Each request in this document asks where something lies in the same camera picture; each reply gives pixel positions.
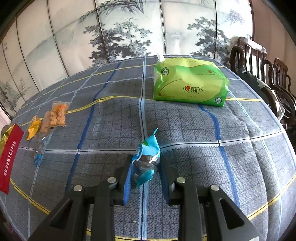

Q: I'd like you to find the red gold toffee tin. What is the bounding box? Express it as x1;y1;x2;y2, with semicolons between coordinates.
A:
0;124;23;195

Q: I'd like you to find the blue snack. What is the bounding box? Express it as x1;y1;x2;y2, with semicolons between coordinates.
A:
34;134;49;167
132;128;161;186

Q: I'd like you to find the dark wooden chair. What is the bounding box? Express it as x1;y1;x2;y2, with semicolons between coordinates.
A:
230;37;295;129

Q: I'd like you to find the orange-red clear snack bag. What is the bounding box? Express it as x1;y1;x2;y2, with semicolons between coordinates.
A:
40;111;53;136

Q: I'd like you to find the plaid blue tablecloth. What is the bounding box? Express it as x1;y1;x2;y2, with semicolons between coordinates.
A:
1;56;295;240

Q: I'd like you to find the orange snack packet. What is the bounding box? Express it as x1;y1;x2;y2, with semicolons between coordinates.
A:
27;115;42;141

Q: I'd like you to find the clear peanut snack bag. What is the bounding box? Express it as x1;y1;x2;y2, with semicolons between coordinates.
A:
49;102;69;128

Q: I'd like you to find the painted folding screen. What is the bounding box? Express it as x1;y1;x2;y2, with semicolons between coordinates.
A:
1;1;253;116

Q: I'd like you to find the green tissue pack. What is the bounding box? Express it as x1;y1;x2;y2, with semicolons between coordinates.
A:
153;55;230;107

